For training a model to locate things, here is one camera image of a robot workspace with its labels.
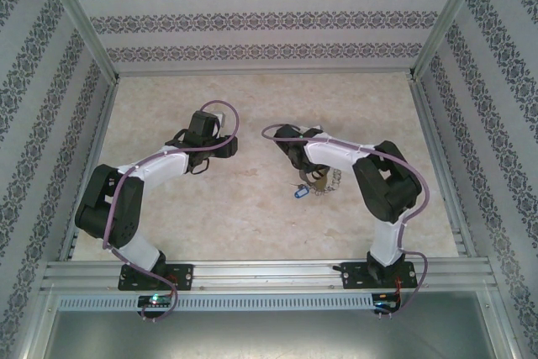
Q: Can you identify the grey sheet metal panel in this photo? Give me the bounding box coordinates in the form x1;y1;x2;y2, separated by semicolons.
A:
40;291;520;359

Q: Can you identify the black mounting plate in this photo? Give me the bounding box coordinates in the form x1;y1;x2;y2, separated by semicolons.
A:
118;264;195;292
340;261;422;291

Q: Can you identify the aluminium frame cross bar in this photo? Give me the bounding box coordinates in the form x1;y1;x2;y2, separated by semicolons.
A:
115;65;417;78

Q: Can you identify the slotted grey cable duct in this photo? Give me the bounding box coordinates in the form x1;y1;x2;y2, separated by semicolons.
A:
58;293;375;313

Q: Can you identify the small circuit board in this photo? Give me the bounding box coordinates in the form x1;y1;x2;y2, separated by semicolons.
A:
137;293;174;309
372;296;401;313

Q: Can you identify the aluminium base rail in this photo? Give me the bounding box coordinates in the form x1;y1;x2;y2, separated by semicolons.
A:
40;256;493;293

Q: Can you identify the aluminium frame side rail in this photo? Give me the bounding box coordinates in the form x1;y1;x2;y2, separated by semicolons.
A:
409;77;478;259
58;81;121;261

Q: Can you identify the thin black cable loop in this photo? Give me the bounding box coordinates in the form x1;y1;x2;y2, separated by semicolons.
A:
187;156;211;176

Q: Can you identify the large metal band keyring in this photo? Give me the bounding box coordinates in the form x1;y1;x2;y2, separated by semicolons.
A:
298;165;333;193

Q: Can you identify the purple cable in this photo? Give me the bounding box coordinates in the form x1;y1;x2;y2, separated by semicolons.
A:
102;99;241;322
260;123;431;318

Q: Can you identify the aluminium frame post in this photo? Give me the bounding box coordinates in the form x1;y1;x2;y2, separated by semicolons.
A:
409;0;493;82
37;0;123;85

